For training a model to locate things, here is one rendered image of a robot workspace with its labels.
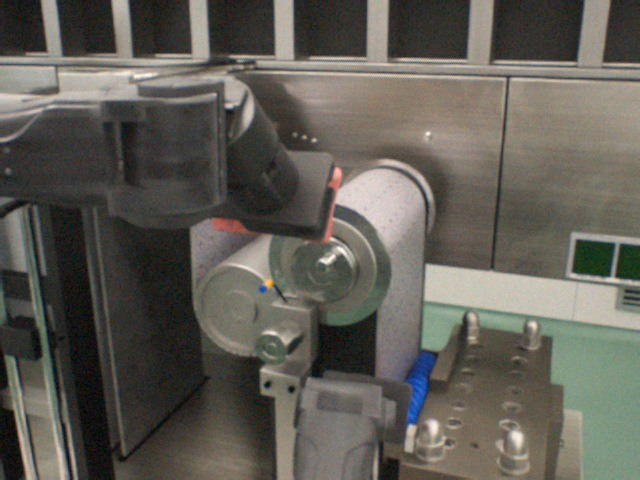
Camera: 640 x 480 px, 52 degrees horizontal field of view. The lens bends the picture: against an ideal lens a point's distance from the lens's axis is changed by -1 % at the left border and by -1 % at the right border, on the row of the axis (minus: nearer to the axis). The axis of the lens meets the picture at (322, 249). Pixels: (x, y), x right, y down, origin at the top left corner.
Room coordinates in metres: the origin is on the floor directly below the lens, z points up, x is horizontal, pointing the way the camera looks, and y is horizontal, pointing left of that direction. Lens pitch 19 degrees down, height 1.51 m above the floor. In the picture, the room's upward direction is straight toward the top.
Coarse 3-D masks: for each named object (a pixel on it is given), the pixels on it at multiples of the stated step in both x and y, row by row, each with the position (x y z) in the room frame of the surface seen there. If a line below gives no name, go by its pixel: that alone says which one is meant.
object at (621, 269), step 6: (624, 246) 0.89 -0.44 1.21; (630, 246) 0.89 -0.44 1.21; (636, 246) 0.89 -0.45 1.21; (624, 252) 0.89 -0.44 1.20; (630, 252) 0.89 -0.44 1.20; (636, 252) 0.89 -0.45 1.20; (624, 258) 0.89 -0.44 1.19; (630, 258) 0.89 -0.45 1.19; (636, 258) 0.89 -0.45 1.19; (624, 264) 0.89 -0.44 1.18; (630, 264) 0.89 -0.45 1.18; (636, 264) 0.89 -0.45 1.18; (618, 270) 0.89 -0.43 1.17; (624, 270) 0.89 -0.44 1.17; (630, 270) 0.89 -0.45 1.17; (636, 270) 0.89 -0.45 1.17; (618, 276) 0.89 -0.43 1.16; (624, 276) 0.89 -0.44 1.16; (630, 276) 0.89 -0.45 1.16; (636, 276) 0.88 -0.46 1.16
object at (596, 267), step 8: (576, 248) 0.91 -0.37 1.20; (584, 248) 0.91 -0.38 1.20; (592, 248) 0.91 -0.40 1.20; (600, 248) 0.90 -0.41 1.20; (608, 248) 0.90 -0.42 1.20; (576, 256) 0.91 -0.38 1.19; (584, 256) 0.91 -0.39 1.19; (592, 256) 0.91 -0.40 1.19; (600, 256) 0.90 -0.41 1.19; (608, 256) 0.90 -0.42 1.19; (576, 264) 0.91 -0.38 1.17; (584, 264) 0.91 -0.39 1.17; (592, 264) 0.91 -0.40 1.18; (600, 264) 0.90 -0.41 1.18; (608, 264) 0.90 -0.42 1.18; (576, 272) 0.91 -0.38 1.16; (584, 272) 0.91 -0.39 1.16; (592, 272) 0.90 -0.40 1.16; (600, 272) 0.90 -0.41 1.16; (608, 272) 0.90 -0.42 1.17
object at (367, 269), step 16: (336, 224) 0.70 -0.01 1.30; (288, 240) 0.71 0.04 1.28; (352, 240) 0.69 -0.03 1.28; (288, 256) 0.72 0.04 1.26; (368, 256) 0.68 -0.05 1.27; (288, 272) 0.72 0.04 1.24; (368, 272) 0.68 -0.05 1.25; (368, 288) 0.68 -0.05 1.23; (320, 304) 0.70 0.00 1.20; (336, 304) 0.70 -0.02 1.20; (352, 304) 0.69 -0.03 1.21
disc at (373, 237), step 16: (336, 208) 0.70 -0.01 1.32; (352, 224) 0.69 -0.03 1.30; (368, 224) 0.68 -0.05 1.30; (272, 240) 0.72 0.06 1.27; (368, 240) 0.68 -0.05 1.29; (272, 256) 0.72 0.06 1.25; (384, 256) 0.68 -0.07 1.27; (272, 272) 0.72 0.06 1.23; (384, 272) 0.68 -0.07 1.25; (288, 288) 0.72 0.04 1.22; (352, 288) 0.69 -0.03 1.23; (384, 288) 0.68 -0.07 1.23; (368, 304) 0.68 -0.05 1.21; (320, 320) 0.70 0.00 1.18; (336, 320) 0.70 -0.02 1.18; (352, 320) 0.69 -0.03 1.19
